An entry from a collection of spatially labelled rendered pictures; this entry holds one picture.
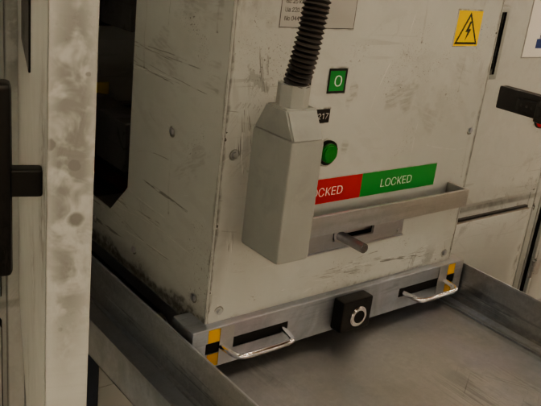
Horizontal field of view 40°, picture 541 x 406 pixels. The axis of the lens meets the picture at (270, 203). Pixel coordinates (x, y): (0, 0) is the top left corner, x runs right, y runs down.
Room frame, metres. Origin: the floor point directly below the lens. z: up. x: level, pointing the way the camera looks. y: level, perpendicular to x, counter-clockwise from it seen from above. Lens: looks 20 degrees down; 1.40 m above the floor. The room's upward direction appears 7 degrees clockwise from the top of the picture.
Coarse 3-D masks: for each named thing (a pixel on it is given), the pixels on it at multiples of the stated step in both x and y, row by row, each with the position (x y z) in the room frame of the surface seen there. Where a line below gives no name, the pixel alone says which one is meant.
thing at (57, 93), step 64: (64, 0) 0.45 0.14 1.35; (64, 64) 0.45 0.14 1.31; (0, 128) 0.47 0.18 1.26; (64, 128) 0.45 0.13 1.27; (0, 192) 0.47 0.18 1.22; (64, 192) 0.45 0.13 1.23; (0, 256) 0.47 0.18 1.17; (64, 256) 0.45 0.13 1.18; (64, 320) 0.45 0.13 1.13; (64, 384) 0.45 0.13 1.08
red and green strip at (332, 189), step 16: (352, 176) 0.97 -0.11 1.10; (368, 176) 0.99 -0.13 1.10; (384, 176) 1.01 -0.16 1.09; (400, 176) 1.04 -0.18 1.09; (416, 176) 1.06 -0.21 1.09; (432, 176) 1.08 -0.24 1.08; (320, 192) 0.94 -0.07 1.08; (336, 192) 0.95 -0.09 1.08; (352, 192) 0.97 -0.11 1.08; (368, 192) 0.99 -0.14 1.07; (384, 192) 1.02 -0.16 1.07
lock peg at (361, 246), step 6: (336, 234) 0.96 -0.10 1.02; (342, 234) 0.95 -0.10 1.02; (348, 234) 0.95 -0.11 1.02; (336, 240) 0.96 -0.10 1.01; (342, 240) 0.95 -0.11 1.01; (348, 240) 0.94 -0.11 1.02; (354, 240) 0.93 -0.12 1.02; (354, 246) 0.93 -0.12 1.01; (360, 246) 0.92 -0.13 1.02; (366, 246) 0.92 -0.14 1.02
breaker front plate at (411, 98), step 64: (256, 0) 0.85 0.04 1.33; (384, 0) 0.98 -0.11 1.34; (448, 0) 1.06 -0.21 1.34; (256, 64) 0.85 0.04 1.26; (320, 64) 0.92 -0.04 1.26; (384, 64) 0.99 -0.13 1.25; (448, 64) 1.08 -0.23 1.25; (320, 128) 0.93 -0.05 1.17; (384, 128) 1.00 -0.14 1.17; (448, 128) 1.09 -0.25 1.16; (256, 256) 0.87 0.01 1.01; (320, 256) 0.95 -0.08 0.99; (384, 256) 1.03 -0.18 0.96; (448, 256) 1.14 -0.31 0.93
